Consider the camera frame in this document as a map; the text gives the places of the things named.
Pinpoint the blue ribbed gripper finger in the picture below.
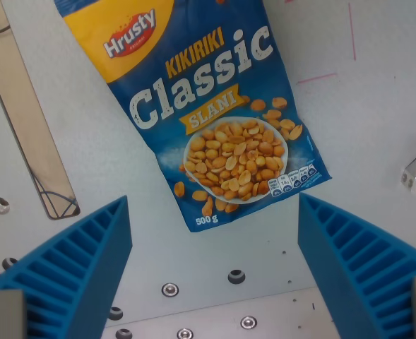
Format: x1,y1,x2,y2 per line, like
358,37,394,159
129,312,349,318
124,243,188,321
297,192,416,339
0,195,134,339

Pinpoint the blue Hrusty peanut bag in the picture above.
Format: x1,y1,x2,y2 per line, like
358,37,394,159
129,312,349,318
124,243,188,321
53,0,333,233

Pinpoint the silver bolted metal plate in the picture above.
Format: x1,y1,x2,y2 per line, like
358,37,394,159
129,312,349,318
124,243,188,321
100,286,345,339

